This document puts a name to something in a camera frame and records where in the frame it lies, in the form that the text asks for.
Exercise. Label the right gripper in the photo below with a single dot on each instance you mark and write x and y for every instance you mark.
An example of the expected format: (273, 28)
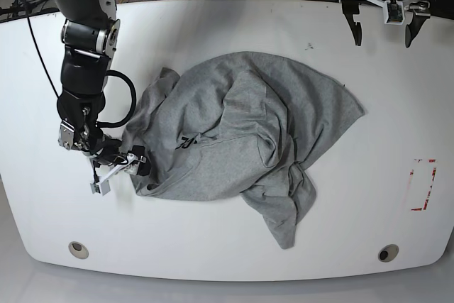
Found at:
(106, 151)

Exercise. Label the grey T-shirt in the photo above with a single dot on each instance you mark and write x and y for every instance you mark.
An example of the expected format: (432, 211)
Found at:
(244, 124)

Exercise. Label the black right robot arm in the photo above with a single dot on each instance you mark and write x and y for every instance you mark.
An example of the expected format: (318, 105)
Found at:
(90, 35)

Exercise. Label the red tape rectangle marking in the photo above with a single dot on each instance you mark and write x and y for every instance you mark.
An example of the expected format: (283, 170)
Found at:
(420, 185)

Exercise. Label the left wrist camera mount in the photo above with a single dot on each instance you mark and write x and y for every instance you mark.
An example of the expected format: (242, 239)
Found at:
(394, 11)

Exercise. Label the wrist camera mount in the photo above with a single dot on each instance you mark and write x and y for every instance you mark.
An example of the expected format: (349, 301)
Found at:
(106, 179)
(394, 11)

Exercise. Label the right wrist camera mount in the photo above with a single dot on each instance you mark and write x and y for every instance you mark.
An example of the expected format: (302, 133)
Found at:
(106, 179)

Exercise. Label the left table cable grommet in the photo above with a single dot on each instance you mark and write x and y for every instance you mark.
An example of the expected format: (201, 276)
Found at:
(78, 250)

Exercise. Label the table cable grommet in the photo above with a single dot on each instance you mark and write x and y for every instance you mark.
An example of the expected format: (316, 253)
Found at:
(388, 253)
(78, 250)

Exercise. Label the right table cable grommet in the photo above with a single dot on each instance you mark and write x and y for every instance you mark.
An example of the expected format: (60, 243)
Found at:
(388, 253)

